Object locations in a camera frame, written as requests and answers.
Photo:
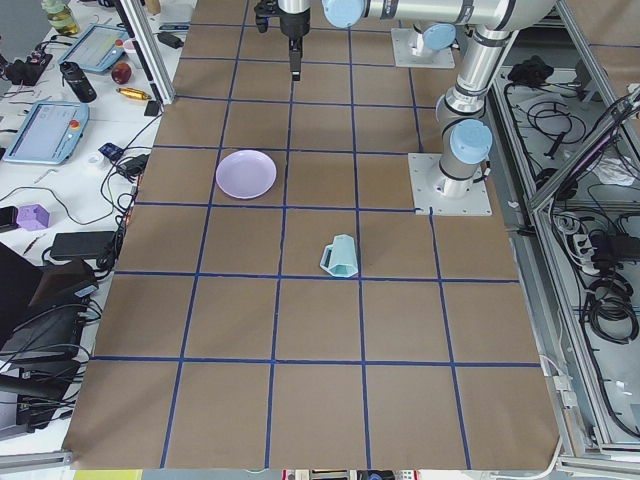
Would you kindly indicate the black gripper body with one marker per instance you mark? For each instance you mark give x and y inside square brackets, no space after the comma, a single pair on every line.
[294,22]

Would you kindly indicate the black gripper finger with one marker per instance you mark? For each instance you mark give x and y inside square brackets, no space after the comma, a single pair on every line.
[295,57]

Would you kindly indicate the teal angular cup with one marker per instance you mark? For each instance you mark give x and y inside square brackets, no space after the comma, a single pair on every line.
[339,259]

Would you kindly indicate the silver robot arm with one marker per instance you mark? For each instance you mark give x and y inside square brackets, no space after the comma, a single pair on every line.
[467,140]
[395,12]

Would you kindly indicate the lavender round plate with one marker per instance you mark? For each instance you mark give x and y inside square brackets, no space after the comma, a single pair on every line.
[246,174]

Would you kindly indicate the pink small cup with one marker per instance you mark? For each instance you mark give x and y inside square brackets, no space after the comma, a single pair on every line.
[129,48]

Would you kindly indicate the small black box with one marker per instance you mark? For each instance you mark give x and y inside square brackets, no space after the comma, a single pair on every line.
[152,108]

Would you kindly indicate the gold wrapped candy object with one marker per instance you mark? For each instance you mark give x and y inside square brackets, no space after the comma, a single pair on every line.
[134,94]

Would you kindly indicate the red apple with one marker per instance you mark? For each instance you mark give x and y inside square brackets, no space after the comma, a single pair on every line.
[121,73]

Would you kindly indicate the upper blue teach pendant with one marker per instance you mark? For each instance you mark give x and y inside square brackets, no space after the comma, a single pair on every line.
[97,49]

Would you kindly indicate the blue teach pendant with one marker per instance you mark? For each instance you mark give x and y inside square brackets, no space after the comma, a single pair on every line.
[97,49]
[49,134]

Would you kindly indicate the black water bottle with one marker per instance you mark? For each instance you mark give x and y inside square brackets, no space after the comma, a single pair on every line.
[76,79]

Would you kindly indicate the green drink bottle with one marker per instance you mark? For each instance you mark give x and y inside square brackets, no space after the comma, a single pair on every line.
[60,17]

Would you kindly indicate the lower blue teach pendant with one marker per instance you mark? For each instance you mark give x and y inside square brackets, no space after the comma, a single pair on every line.
[49,134]

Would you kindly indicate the black power adapter brick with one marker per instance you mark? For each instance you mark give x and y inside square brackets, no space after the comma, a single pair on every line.
[81,245]

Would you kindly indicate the purple 3d printed block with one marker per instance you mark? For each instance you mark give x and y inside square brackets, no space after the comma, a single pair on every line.
[33,217]

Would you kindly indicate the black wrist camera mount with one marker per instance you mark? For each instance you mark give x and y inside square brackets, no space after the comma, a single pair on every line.
[264,11]

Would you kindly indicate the aluminium frame post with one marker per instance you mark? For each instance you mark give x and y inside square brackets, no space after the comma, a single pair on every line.
[134,17]

